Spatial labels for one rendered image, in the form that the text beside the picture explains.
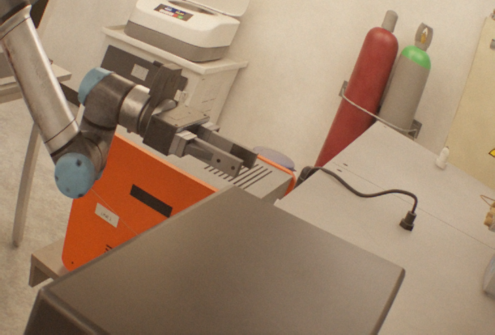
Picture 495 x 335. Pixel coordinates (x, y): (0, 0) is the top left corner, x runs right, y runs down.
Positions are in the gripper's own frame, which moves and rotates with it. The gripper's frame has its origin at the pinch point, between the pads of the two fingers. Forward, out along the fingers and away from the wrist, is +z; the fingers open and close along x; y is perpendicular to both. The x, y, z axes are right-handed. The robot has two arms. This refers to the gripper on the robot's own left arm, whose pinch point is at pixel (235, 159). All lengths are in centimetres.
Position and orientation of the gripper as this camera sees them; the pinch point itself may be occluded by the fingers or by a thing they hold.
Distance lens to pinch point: 115.1
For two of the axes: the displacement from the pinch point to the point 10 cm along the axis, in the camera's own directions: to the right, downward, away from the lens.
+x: -3.2, 1.7, -9.3
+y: -3.7, 8.8, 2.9
